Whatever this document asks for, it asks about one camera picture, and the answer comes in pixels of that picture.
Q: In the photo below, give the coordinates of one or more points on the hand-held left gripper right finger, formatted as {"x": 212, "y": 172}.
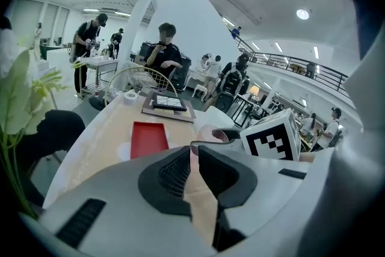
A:
{"x": 264, "y": 189}

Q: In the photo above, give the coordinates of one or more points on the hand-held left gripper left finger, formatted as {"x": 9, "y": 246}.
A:
{"x": 126, "y": 204}

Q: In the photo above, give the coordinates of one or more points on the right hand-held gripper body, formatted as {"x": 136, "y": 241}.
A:
{"x": 270, "y": 135}

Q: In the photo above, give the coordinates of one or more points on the pink ribbed cup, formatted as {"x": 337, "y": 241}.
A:
{"x": 207, "y": 133}

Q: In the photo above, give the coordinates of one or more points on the red tray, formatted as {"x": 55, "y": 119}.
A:
{"x": 149, "y": 141}

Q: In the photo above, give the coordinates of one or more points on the person's right forearm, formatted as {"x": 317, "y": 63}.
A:
{"x": 306, "y": 157}

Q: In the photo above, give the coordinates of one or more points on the black balcony railing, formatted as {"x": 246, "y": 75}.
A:
{"x": 300, "y": 64}

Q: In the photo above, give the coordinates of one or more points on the white vanity table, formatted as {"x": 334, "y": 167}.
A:
{"x": 198, "y": 76}

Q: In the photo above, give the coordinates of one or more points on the person's white shirt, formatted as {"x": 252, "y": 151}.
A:
{"x": 361, "y": 159}

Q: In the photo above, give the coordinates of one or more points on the black chair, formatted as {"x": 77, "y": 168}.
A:
{"x": 61, "y": 129}

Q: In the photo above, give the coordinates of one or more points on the white tape roll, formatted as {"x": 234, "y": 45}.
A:
{"x": 131, "y": 98}

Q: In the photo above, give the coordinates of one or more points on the black cabinet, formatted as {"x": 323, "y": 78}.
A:
{"x": 182, "y": 73}

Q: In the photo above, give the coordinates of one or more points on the round ceiling light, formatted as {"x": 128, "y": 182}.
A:
{"x": 302, "y": 14}

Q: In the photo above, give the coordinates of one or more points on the white metal cart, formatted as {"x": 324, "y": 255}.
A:
{"x": 99, "y": 64}

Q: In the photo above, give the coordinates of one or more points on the green artificial plant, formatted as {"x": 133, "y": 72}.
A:
{"x": 15, "y": 99}

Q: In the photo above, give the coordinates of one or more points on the black frame table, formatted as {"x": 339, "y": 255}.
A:
{"x": 243, "y": 108}

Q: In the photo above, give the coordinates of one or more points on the black picture frame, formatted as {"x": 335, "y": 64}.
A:
{"x": 168, "y": 103}

